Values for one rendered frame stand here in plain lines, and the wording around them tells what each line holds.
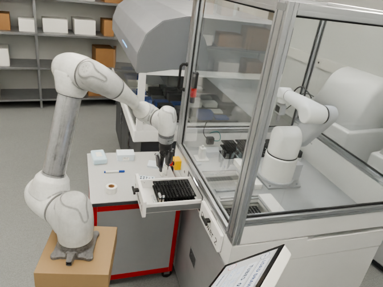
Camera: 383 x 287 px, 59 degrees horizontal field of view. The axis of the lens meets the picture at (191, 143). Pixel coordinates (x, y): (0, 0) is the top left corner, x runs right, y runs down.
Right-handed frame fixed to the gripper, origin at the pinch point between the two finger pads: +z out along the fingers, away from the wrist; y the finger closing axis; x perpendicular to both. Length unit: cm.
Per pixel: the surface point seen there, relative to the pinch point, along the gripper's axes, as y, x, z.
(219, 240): -6, -57, 4
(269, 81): -2, -61, -79
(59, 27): 73, 365, 6
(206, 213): 1.4, -38.8, 4.3
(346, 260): 60, -95, 24
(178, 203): -4.5, -22.0, 7.3
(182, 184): 7.3, -9.8, 7.1
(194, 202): 4.0, -25.5, 7.8
